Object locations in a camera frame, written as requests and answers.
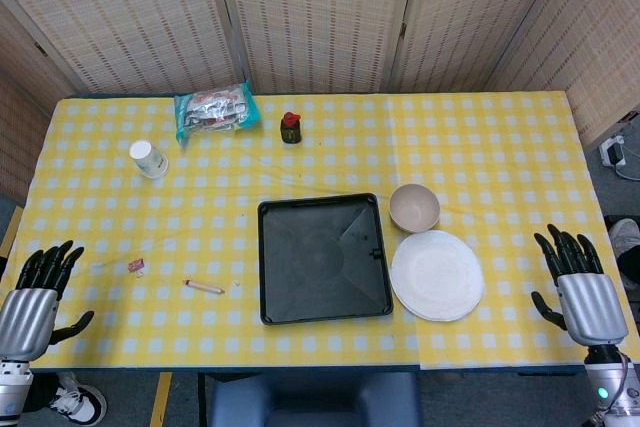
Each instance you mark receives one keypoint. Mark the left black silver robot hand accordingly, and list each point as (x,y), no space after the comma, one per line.
(27,312)

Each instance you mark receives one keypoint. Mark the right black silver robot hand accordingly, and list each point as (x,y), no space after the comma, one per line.
(592,307)

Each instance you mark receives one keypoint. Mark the white round plate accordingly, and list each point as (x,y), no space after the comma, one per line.
(437,277)

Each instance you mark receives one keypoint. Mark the beige round bowl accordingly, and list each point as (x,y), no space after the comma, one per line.
(415,207)

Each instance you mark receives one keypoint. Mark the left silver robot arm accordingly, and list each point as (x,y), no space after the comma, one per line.
(12,387)

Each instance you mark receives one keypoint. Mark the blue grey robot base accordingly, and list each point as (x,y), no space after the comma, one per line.
(310,402)

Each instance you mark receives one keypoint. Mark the black square plastic tray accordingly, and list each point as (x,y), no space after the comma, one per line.
(310,267)

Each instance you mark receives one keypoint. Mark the grey shoe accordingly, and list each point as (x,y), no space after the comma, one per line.
(625,237)

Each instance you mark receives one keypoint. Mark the dark trouser leg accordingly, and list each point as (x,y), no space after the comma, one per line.
(42,392)

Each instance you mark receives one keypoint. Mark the black white sneaker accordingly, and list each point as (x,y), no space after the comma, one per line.
(82,404)

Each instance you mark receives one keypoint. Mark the white power adapter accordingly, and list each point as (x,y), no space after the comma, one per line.
(614,152)

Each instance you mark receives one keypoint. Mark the white paper cup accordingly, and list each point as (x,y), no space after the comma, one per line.
(150,161)

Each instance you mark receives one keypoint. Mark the yellow white checked tablecloth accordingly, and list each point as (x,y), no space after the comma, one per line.
(200,217)

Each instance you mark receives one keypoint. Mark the teal silver snack bag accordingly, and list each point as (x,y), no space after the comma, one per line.
(215,109)

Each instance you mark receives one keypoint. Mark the black bottle with red cap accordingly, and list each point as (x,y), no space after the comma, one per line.
(291,132)

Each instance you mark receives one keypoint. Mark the beige woven folding screen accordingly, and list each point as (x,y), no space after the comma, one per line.
(320,12)

